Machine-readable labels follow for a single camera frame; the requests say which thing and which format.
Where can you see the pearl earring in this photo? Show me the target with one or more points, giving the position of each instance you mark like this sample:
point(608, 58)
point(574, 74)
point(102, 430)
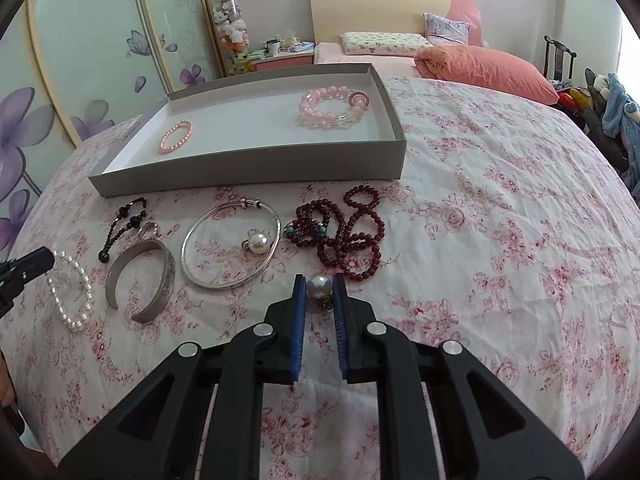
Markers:
point(257, 243)
point(318, 287)

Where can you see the floral sliding door wardrobe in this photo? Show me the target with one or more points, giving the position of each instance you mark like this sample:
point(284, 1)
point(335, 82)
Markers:
point(100, 20)

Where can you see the pink bed sheet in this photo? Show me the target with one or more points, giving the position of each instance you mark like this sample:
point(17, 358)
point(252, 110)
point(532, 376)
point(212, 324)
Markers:
point(330, 55)

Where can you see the thin silver bangle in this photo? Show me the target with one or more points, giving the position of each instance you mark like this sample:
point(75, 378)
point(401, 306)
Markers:
point(250, 203)

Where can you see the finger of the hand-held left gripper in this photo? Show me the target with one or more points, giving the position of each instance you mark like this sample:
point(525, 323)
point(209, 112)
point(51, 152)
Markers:
point(30, 262)

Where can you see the clear tube of plush toys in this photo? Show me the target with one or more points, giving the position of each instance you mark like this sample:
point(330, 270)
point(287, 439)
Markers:
point(227, 25)

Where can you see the orange duvet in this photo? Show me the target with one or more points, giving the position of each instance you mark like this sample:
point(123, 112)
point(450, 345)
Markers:
point(480, 70)

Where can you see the dark red bead strand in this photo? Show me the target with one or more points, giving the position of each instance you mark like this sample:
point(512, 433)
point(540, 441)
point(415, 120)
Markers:
point(357, 240)

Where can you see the person's left hand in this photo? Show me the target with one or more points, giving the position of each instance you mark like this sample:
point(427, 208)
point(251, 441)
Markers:
point(6, 380)

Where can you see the floral print pillow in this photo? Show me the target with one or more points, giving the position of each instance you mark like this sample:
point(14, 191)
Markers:
point(380, 42)

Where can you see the black chair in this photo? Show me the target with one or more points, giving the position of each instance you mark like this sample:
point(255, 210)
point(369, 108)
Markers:
point(552, 57)

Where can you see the pile of clothes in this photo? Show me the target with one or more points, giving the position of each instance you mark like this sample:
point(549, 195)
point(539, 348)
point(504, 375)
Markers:
point(595, 120)

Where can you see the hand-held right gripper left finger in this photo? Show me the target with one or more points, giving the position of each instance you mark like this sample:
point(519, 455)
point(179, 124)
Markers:
point(298, 330)

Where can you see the grey cardboard box tray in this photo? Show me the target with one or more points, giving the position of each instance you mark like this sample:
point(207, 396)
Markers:
point(250, 125)

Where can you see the beige and pink headboard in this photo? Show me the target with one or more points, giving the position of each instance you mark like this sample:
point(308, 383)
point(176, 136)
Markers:
point(375, 10)

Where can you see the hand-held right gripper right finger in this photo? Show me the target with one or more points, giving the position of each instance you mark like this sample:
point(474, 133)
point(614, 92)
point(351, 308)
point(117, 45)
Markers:
point(341, 330)

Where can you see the blue garment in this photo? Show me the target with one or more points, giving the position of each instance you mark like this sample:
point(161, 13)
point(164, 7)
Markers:
point(617, 110)

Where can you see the pink nightstand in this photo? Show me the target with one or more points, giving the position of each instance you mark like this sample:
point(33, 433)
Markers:
point(280, 64)

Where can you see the purple print pillow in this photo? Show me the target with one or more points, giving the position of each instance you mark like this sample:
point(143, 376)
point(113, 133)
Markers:
point(450, 30)

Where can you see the white mug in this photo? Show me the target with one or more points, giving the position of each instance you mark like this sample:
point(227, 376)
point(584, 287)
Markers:
point(273, 47)

